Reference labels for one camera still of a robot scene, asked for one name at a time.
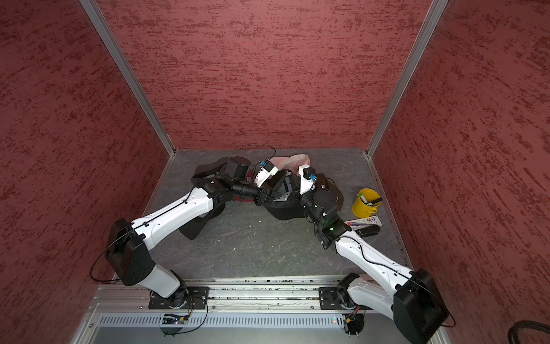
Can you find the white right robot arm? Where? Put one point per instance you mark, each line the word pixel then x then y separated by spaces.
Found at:
pixel 410 298

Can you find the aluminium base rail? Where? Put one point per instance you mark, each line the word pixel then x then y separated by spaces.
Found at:
pixel 289 309

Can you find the yellow plastic cup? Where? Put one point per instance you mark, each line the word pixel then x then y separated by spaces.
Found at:
pixel 361 210

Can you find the pink baseball cap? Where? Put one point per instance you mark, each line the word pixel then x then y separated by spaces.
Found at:
pixel 291 163

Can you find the dark red baseball cap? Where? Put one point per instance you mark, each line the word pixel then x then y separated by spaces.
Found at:
pixel 244 199

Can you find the left rear aluminium corner post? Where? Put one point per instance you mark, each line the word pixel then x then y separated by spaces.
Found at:
pixel 101 26

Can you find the brown baseball cap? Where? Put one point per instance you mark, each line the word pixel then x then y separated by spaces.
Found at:
pixel 329 184

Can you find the right rear aluminium corner post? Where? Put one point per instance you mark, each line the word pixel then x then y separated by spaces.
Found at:
pixel 432 18

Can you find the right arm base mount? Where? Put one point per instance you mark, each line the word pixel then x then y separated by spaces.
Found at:
pixel 335 299

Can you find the aluminium corner post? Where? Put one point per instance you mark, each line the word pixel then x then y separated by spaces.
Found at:
pixel 101 26
pixel 432 18

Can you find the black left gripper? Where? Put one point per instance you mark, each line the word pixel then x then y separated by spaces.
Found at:
pixel 263 198

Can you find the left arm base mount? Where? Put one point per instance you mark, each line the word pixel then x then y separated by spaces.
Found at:
pixel 188 298

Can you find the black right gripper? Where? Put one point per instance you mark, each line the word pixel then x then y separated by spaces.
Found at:
pixel 294 197

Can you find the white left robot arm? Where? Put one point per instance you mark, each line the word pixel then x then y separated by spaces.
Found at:
pixel 214 185

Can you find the grey baseball cap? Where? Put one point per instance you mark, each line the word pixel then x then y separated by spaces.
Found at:
pixel 205 171

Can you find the black cap under left arm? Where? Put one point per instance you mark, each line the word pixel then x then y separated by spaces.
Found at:
pixel 193 228

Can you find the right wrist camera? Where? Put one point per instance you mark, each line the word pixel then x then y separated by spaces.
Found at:
pixel 308 178

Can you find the black baseball cap letter R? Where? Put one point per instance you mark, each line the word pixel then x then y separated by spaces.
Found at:
pixel 284 182

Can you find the toothpaste tube box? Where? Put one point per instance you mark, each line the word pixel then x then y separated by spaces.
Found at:
pixel 369 221

